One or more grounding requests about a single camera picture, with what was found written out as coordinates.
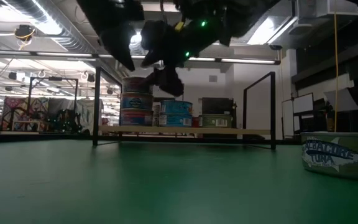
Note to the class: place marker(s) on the green albacore tuna can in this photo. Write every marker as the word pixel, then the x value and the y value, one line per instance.
pixel 216 120
pixel 340 155

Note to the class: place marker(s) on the grey angled panel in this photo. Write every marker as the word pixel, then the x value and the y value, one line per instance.
pixel 342 101

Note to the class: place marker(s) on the silver ventilation duct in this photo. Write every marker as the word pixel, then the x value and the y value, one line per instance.
pixel 67 40

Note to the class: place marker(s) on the grey wall vent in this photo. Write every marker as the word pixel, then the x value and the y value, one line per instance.
pixel 212 78

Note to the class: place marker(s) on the green table mat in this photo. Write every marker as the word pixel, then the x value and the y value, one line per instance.
pixel 135 193

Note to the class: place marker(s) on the long ceiling light bar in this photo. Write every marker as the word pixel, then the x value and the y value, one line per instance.
pixel 247 61

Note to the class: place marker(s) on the wooden shelf with black frame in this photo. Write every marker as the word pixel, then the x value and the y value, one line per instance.
pixel 244 131

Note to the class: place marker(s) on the black background rig frame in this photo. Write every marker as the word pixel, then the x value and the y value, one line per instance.
pixel 54 78

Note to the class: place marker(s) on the black machine with green lights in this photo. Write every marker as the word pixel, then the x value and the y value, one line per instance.
pixel 64 123

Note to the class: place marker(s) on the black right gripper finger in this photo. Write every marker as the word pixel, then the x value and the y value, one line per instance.
pixel 120 37
pixel 169 84

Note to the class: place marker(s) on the black ceiling-mounted device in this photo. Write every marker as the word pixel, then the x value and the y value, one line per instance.
pixel 23 32

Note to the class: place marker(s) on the blue yellowfin tuna can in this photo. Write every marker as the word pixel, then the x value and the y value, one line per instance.
pixel 176 107
pixel 176 120

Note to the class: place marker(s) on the red seafood can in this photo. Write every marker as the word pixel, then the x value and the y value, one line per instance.
pixel 195 122

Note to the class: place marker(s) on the white printed cloth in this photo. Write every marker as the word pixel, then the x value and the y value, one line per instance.
pixel 87 116

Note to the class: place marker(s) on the tall plain silver can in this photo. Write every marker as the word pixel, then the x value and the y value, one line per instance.
pixel 156 119

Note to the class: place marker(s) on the black metal table frame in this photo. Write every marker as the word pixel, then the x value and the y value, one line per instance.
pixel 42 137

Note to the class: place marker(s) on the white board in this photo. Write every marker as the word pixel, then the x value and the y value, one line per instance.
pixel 303 104

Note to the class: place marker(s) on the colourful patterned cloth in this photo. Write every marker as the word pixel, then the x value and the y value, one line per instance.
pixel 39 105

